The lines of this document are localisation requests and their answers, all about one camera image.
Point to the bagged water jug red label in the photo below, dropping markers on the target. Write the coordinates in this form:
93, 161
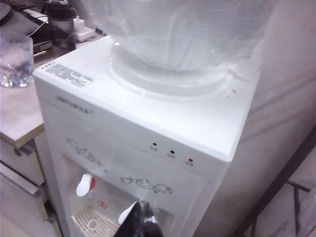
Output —
185, 32

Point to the dark metal rack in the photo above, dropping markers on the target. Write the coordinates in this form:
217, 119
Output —
302, 186

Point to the red collar water tap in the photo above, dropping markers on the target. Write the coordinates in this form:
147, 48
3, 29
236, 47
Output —
84, 185

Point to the blue collar water tap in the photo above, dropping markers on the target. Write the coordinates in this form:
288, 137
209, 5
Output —
124, 214

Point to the grey sports bottle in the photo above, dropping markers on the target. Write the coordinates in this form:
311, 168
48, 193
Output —
63, 27

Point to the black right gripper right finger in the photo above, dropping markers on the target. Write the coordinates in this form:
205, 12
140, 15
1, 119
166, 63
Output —
150, 224

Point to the white water dispenser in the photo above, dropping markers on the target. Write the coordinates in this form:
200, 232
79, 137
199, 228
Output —
172, 123

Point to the white power adapter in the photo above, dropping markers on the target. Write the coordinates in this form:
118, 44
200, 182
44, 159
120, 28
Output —
84, 32

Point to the white drip tray grille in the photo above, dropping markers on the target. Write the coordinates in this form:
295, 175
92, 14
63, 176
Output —
86, 222

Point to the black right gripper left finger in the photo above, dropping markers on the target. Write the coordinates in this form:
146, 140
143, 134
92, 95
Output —
132, 222

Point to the white desk drawer cabinet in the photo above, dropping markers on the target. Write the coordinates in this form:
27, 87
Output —
14, 197

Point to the black laptop stand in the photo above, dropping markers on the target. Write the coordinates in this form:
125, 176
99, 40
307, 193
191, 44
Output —
42, 32

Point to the clear plastic mug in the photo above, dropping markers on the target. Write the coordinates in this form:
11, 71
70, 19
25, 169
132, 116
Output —
14, 61

